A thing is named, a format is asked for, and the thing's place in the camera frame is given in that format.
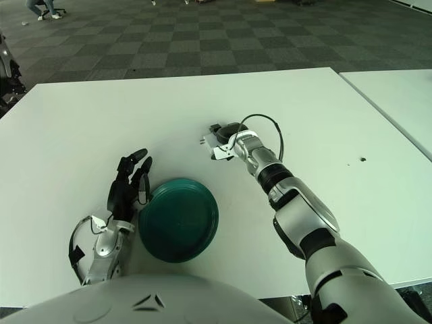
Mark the seated person in jeans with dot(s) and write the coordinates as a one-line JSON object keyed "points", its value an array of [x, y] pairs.
{"points": [[33, 4]]}

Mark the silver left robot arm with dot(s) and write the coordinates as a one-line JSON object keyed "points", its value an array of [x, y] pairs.
{"points": [[104, 246]]}

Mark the white flat panel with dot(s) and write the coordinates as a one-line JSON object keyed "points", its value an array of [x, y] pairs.
{"points": [[411, 2]]}

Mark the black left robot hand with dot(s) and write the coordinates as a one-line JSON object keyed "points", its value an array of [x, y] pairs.
{"points": [[119, 195]]}

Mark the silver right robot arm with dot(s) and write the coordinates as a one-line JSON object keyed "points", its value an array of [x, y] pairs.
{"points": [[303, 209]]}

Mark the dark green round plate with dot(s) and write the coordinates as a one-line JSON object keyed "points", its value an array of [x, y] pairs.
{"points": [[179, 219]]}

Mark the black swivel chair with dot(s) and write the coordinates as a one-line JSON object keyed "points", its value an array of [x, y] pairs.
{"points": [[59, 11]]}

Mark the white charger block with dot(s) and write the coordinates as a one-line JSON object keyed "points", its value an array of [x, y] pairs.
{"points": [[209, 140]]}

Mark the grey robot torso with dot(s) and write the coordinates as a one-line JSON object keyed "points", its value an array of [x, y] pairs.
{"points": [[135, 303]]}

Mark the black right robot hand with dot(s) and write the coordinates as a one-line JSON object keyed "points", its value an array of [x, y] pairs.
{"points": [[226, 131]]}

